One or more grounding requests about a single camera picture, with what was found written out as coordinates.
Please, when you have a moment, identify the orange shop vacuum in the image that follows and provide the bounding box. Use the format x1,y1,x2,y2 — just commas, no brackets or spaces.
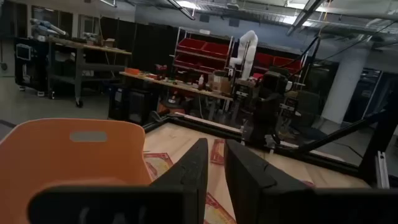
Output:
157,95,191,116

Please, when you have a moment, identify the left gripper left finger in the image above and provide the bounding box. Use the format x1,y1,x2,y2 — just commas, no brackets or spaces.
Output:
150,138,209,224

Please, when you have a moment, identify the orange plastic basket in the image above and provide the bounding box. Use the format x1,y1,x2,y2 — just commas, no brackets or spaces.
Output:
0,117,153,224

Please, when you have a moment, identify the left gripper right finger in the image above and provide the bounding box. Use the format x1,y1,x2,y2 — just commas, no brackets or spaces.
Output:
224,139,309,224

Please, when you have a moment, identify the white round pillar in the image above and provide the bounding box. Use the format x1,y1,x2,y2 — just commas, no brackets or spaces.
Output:
320,46,371,125

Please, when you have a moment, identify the brown cardboard box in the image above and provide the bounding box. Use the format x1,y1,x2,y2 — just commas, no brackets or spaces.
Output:
211,74,233,95

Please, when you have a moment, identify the black cart with monitor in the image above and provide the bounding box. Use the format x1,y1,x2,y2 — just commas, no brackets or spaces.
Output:
13,37,49,94

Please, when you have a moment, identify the wooden workbench on castors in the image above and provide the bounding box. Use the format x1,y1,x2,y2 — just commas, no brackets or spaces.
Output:
46,36,133,108

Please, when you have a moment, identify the shelf with red bins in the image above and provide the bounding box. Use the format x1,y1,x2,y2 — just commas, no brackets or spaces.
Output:
252,51,305,78
172,27,237,82

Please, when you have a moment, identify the long cluttered wooden workbench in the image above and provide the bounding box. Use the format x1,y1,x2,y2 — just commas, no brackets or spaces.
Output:
119,68,234,124

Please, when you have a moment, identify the red popcorn bag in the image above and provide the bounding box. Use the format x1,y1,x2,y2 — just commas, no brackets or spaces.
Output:
203,192,237,224
210,138,226,166
142,151,175,182

